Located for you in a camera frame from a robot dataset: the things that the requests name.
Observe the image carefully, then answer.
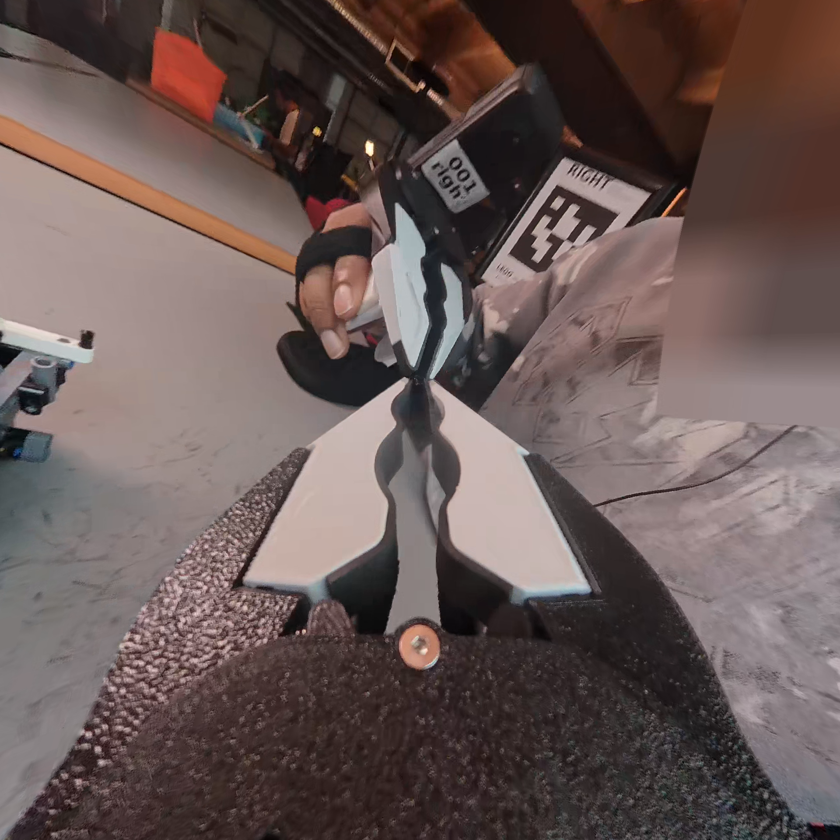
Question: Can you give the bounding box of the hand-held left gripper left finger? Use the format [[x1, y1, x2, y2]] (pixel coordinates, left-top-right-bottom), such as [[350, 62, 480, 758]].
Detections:
[[243, 379, 404, 636]]

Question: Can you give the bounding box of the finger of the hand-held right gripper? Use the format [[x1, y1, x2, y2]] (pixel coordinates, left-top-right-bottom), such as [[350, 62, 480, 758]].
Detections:
[[373, 202, 435, 376], [422, 252, 473, 382]]

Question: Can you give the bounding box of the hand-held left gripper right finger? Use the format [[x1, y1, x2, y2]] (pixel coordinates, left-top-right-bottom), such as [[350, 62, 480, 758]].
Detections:
[[423, 382, 593, 637]]

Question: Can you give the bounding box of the partly built toy truck chassis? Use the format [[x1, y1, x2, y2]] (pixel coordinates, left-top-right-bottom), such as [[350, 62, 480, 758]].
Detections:
[[0, 318, 96, 463]]

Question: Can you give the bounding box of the wood edged side desk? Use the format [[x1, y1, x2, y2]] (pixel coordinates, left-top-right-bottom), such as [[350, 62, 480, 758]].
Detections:
[[0, 26, 316, 273]]

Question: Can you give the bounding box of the person's right hand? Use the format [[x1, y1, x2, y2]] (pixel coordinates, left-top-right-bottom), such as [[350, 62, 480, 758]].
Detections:
[[297, 251, 376, 361]]

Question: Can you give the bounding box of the orange bag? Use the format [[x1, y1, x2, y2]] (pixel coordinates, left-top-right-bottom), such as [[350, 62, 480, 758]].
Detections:
[[151, 29, 227, 122]]

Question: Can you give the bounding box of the black cord with round tip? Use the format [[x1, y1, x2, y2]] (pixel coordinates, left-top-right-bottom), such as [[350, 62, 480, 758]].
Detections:
[[594, 425, 798, 508]]

